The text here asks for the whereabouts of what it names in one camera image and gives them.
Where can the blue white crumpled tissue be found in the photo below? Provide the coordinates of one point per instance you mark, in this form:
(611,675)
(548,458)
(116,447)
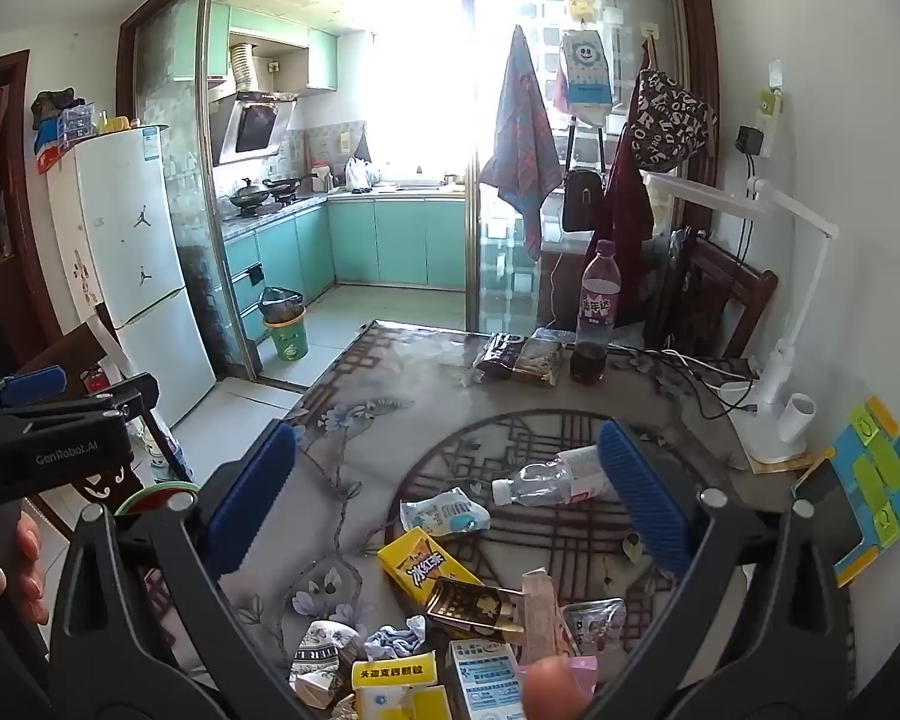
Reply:
(394,639)

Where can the white plastic bag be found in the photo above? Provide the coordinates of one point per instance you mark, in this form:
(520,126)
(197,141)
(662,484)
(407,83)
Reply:
(360,174)

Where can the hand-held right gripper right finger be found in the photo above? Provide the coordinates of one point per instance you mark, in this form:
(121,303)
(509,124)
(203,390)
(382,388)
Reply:
(641,495)

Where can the black wok with lid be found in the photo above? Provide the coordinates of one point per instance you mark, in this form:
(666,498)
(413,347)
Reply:
(249,199)

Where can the gold black cigarette box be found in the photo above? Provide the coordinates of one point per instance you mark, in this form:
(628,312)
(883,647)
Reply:
(472,606)

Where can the blue white snack wrapper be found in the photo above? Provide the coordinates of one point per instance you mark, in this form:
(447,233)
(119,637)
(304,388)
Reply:
(442,514)

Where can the pink paper bag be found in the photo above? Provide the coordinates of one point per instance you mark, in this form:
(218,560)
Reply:
(544,615)

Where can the white green wall holder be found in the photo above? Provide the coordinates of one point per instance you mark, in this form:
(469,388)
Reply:
(769,109)

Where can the white blue milk carton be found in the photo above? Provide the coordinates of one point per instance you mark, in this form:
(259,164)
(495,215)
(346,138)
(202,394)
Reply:
(484,679)

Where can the dark red garment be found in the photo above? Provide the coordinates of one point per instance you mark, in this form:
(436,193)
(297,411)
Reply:
(626,217)

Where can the black white patterned bag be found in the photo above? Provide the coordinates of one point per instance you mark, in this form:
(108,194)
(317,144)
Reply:
(671,124)

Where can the green trash bin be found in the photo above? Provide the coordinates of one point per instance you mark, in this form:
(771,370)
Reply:
(289,341)

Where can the clear plastic bottle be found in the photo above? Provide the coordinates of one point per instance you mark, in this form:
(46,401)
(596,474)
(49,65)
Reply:
(547,480)

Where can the sun face hanging bag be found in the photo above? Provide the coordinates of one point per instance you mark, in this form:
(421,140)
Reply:
(586,71)

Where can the floral crumpled wrapper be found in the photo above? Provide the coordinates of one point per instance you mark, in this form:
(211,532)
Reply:
(322,656)

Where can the white desk lamp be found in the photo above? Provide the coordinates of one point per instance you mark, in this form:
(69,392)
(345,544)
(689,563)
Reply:
(776,405)

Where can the plaid hanging towel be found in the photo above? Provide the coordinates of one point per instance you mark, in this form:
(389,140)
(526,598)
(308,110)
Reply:
(521,135)

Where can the yellow medicine box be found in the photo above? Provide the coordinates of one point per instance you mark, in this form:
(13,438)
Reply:
(394,679)

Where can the clear plastic wrapper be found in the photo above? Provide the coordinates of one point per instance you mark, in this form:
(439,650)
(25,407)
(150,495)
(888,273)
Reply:
(596,624)

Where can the white fridge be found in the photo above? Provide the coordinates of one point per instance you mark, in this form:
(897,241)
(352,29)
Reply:
(135,255)

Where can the teal kitchen cabinets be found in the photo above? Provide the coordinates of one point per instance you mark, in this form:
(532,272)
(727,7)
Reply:
(397,240)

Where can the dark snack packet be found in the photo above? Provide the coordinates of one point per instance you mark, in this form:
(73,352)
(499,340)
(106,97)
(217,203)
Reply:
(499,356)

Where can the person's right hand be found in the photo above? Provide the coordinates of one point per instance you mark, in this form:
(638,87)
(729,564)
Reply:
(556,694)

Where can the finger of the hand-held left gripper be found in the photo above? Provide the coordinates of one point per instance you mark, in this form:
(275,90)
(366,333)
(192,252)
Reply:
(131,394)
(37,384)

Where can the boxes atop fridge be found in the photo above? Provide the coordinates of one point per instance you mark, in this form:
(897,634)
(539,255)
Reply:
(64,127)

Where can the purple label soda bottle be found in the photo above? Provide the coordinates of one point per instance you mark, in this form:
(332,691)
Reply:
(596,307)

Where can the black handbag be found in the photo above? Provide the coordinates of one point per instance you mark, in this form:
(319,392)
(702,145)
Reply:
(581,202)

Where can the red fire extinguisher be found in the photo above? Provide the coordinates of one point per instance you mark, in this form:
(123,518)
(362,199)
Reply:
(97,379)

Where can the black wall adapter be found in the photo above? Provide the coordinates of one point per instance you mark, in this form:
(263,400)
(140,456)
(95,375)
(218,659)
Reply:
(748,141)

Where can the silver exhaust duct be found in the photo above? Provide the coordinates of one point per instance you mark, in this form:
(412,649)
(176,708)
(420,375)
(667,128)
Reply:
(244,67)

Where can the red basin green rim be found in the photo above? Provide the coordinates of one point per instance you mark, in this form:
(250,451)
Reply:
(154,499)

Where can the white cup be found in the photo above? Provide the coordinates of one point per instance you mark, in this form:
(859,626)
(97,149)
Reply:
(799,420)

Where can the dark wooden chair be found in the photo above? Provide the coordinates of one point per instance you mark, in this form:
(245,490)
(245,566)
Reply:
(727,292)

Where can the yellow tea carton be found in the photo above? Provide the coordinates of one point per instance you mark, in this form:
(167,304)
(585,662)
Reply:
(424,566)

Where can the carved wooden chair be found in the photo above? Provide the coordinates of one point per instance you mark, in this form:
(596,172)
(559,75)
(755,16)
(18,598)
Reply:
(67,360)

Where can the steel range hood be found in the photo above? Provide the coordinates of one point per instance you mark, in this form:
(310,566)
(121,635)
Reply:
(259,127)

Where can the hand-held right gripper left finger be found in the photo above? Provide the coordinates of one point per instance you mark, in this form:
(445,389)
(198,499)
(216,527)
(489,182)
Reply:
(251,495)

